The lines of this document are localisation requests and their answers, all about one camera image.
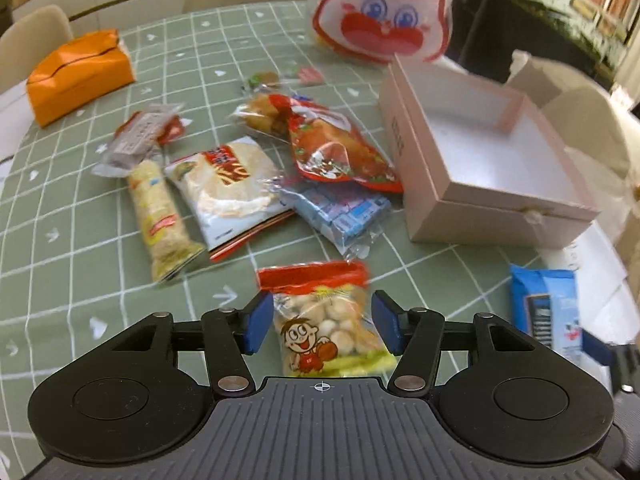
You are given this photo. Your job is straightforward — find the green checked tablecloth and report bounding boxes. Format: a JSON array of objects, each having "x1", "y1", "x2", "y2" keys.
[{"x1": 0, "y1": 0, "x2": 551, "y2": 480}]

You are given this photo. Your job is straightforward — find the blue wafer packet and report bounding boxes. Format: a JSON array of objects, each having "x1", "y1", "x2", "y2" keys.
[{"x1": 272, "y1": 180, "x2": 392, "y2": 261}]

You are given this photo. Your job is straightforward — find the pink cardboard box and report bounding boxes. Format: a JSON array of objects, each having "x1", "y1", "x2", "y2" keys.
[{"x1": 378, "y1": 55, "x2": 601, "y2": 250}]

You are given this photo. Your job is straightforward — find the ball cookie packet red top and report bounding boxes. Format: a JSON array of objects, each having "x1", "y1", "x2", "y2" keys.
[{"x1": 256, "y1": 260, "x2": 399, "y2": 378}]

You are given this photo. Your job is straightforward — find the large red snack packet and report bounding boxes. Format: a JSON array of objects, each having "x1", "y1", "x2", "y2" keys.
[{"x1": 287, "y1": 100, "x2": 403, "y2": 195}]

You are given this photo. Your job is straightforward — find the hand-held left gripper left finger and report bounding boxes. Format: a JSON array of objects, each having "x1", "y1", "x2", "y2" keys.
[{"x1": 107, "y1": 291, "x2": 275, "y2": 397}]

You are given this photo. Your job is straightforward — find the grey brown bar packet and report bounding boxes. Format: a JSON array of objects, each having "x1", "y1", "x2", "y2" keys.
[{"x1": 91, "y1": 102, "x2": 183, "y2": 178}]

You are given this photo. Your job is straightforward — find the dark display shelf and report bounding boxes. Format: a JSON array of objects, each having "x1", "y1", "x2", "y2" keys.
[{"x1": 500, "y1": 0, "x2": 640, "y2": 78}]

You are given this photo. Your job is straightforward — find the clear fried snack packet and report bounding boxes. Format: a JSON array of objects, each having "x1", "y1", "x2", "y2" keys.
[{"x1": 231, "y1": 91, "x2": 296, "y2": 137}]

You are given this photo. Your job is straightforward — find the white paper sheet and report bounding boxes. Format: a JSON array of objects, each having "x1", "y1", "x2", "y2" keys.
[{"x1": 540, "y1": 217, "x2": 637, "y2": 351}]

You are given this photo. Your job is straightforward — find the orange tissue box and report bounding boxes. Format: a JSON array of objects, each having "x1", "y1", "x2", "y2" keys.
[{"x1": 26, "y1": 29, "x2": 137, "y2": 128}]

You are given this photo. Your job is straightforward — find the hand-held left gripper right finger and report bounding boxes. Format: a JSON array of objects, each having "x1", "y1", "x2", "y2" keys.
[{"x1": 371, "y1": 290, "x2": 541, "y2": 397}]

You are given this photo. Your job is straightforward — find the blue white snack packet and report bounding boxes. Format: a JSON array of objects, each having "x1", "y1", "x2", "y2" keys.
[{"x1": 509, "y1": 264, "x2": 585, "y2": 361}]

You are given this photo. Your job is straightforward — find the small green candy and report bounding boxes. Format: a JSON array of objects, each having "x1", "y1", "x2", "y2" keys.
[{"x1": 243, "y1": 71, "x2": 282, "y2": 92}]

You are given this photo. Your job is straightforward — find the red white rabbit bag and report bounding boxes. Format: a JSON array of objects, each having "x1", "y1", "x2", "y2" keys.
[{"x1": 306, "y1": 0, "x2": 457, "y2": 65}]

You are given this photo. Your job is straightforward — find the round rice cracker packet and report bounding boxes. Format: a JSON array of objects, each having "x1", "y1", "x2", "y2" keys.
[{"x1": 164, "y1": 136, "x2": 296, "y2": 263}]

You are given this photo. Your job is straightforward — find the long yellow rice bar packet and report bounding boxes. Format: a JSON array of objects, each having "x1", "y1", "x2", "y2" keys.
[{"x1": 126, "y1": 157, "x2": 207, "y2": 283}]

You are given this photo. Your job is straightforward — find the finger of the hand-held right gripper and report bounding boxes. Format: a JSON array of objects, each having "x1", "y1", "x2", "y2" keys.
[{"x1": 581, "y1": 329, "x2": 640, "y2": 396}]

